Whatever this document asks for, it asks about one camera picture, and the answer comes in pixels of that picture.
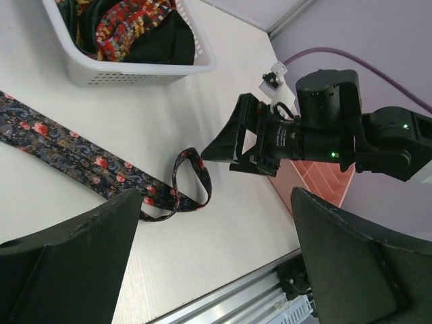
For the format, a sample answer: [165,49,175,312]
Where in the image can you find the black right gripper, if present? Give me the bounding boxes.
[200,93,304,177]

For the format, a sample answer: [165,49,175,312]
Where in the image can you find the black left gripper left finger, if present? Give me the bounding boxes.
[1,189,142,323]

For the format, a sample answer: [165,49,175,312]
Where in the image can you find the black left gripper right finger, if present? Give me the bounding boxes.
[291,188,431,323]

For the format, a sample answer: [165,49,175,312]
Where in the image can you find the dark floral paisley tie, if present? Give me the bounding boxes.
[1,92,212,222]

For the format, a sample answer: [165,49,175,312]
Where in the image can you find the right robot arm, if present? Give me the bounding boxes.
[201,70,431,182]

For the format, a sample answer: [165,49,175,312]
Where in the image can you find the pink divided organiser tray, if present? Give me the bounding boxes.
[269,160,355,213]

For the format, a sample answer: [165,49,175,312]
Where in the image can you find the black tie in basket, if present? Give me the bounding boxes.
[123,10,195,65]

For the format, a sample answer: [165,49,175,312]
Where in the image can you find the red multicolour patterned tie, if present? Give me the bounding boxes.
[95,0,176,62]

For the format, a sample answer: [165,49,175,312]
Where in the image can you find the white perforated plastic basket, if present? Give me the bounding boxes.
[41,1,216,87]

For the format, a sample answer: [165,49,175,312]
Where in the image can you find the yellow patterned tie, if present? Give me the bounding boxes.
[56,0,101,53]

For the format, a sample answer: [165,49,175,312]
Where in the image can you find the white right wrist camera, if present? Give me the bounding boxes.
[259,61,297,113]

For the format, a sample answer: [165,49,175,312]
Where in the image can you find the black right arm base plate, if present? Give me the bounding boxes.
[276,254,312,300]

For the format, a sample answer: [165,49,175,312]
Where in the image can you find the aluminium front rail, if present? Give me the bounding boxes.
[148,251,325,324]

